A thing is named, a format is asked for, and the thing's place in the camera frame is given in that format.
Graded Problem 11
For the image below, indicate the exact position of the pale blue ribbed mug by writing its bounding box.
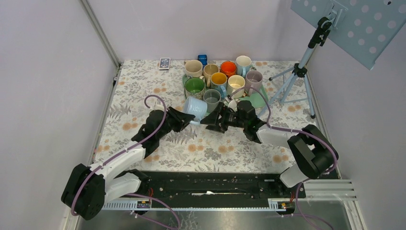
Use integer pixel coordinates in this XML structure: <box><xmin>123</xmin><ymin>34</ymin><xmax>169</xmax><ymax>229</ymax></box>
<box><xmin>183</xmin><ymin>96</ymin><xmax>208</xmax><ymax>125</ymax></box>

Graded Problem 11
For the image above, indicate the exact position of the light blue tripod stand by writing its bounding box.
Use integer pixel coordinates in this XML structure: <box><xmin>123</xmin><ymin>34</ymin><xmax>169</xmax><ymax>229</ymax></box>
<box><xmin>268</xmin><ymin>17</ymin><xmax>332</xmax><ymax>119</ymax></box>

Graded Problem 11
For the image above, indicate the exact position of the blue toy car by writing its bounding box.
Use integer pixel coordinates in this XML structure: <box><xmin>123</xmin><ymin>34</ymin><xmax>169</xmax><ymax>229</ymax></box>
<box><xmin>197</xmin><ymin>54</ymin><xmax>208</xmax><ymax>67</ymax></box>

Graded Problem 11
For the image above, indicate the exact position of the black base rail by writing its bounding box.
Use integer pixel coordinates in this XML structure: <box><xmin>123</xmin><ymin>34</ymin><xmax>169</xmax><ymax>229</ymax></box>
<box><xmin>131</xmin><ymin>169</ymin><xmax>306</xmax><ymax>204</ymax></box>

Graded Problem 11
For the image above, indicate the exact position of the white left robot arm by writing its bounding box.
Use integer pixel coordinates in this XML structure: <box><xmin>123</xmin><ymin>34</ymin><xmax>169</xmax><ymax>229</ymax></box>
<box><xmin>61</xmin><ymin>107</ymin><xmax>195</xmax><ymax>220</ymax></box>

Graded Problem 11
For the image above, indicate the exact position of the blue butterfly mug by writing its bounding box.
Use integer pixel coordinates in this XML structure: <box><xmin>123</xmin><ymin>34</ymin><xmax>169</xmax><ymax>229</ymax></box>
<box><xmin>210</xmin><ymin>72</ymin><xmax>227</xmax><ymax>100</ymax></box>

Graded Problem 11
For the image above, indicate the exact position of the white slotted cable duct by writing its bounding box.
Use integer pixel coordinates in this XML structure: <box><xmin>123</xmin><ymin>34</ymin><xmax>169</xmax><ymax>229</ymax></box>
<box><xmin>102</xmin><ymin>198</ymin><xmax>287</xmax><ymax>212</ymax></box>

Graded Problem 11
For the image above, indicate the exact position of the playing card box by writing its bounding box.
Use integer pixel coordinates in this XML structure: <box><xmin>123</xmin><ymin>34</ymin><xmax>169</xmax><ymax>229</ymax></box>
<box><xmin>158</xmin><ymin>57</ymin><xmax>171</xmax><ymax>70</ymax></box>

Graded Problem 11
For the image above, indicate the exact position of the green floral bird tray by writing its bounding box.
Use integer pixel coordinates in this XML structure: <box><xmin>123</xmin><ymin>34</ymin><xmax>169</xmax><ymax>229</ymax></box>
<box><xmin>183</xmin><ymin>76</ymin><xmax>268</xmax><ymax>108</ymax></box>

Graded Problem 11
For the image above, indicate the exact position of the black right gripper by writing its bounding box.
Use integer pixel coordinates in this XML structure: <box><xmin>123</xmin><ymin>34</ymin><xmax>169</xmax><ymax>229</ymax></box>
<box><xmin>200</xmin><ymin>102</ymin><xmax>247</xmax><ymax>134</ymax></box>

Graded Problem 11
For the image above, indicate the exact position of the orange mug with black handle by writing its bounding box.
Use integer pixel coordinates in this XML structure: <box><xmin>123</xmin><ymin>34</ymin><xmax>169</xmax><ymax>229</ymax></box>
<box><xmin>220</xmin><ymin>61</ymin><xmax>237</xmax><ymax>78</ymax></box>

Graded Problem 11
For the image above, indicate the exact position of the light blue faceted mug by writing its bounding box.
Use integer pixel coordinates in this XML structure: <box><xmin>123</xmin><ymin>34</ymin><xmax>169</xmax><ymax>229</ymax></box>
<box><xmin>236</xmin><ymin>55</ymin><xmax>257</xmax><ymax>78</ymax></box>

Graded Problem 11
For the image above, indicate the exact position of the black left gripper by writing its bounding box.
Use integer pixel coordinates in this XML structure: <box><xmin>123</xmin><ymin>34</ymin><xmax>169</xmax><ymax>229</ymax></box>
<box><xmin>157</xmin><ymin>106</ymin><xmax>195</xmax><ymax>139</ymax></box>

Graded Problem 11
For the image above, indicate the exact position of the round beige glazed mug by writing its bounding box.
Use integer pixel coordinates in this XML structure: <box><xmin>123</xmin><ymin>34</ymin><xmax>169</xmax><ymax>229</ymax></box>
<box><xmin>203</xmin><ymin>64</ymin><xmax>219</xmax><ymax>88</ymax></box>

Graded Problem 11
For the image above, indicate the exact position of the beige cartoon print mug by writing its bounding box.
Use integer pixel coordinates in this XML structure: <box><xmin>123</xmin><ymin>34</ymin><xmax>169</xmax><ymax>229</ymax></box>
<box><xmin>183</xmin><ymin>77</ymin><xmax>206</xmax><ymax>100</ymax></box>

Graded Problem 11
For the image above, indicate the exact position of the lilac mug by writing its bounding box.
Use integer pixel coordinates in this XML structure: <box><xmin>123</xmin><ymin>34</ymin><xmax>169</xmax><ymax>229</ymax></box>
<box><xmin>245</xmin><ymin>70</ymin><xmax>263</xmax><ymax>91</ymax></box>

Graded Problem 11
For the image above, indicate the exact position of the cream yellow mug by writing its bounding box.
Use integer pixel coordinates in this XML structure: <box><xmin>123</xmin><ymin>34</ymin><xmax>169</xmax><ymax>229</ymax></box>
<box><xmin>226</xmin><ymin>75</ymin><xmax>245</xmax><ymax>98</ymax></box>

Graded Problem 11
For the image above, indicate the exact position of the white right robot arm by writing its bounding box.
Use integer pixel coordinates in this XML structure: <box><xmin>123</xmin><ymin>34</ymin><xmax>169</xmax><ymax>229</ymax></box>
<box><xmin>200</xmin><ymin>101</ymin><xmax>338</xmax><ymax>197</ymax></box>

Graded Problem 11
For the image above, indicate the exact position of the grey mug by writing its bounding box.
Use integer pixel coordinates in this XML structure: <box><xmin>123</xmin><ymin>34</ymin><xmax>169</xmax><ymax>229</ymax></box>
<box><xmin>203</xmin><ymin>89</ymin><xmax>222</xmax><ymax>113</ymax></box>

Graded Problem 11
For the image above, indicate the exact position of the floral tablecloth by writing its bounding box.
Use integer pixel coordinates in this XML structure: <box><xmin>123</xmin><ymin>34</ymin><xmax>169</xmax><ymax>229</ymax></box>
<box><xmin>93</xmin><ymin>60</ymin><xmax>316</xmax><ymax>173</ymax></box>

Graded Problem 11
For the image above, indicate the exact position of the blue dotted panel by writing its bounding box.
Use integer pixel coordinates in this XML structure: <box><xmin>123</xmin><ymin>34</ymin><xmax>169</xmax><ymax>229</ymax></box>
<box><xmin>291</xmin><ymin>0</ymin><xmax>406</xmax><ymax>69</ymax></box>

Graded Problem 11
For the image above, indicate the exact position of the beige seahorse print mug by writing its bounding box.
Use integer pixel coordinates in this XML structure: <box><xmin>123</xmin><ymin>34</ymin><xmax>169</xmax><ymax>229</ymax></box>
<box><xmin>184</xmin><ymin>60</ymin><xmax>203</xmax><ymax>78</ymax></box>

